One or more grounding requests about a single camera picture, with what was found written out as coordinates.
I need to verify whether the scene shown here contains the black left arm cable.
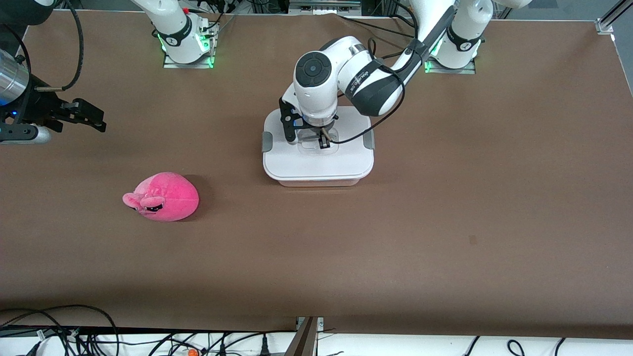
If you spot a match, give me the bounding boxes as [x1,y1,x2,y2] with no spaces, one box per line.
[326,39,407,145]

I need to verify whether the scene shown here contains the long black table cable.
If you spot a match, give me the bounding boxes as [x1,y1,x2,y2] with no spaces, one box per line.
[338,15,421,40]

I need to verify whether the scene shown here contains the aluminium corner profile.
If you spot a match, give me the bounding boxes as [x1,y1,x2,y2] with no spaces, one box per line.
[595,0,633,35]

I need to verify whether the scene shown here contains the pink plush toy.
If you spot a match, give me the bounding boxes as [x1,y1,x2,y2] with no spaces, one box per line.
[122,172,200,222]

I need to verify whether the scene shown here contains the white box lid grey clips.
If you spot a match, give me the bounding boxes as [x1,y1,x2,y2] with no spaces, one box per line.
[262,106,375,181]

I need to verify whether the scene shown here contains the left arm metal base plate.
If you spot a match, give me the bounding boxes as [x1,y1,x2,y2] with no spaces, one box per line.
[424,47,477,75]

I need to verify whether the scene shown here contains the black looping floor cable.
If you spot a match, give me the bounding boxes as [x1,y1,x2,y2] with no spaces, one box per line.
[0,305,120,356]

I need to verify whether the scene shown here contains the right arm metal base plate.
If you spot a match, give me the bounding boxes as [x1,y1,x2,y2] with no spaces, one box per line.
[163,20,217,70]

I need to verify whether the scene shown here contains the pink plastic box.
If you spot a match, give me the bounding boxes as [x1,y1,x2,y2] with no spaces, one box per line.
[277,176,364,187]

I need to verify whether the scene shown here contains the dark table support strut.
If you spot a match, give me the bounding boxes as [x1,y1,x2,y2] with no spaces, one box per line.
[284,316,319,356]

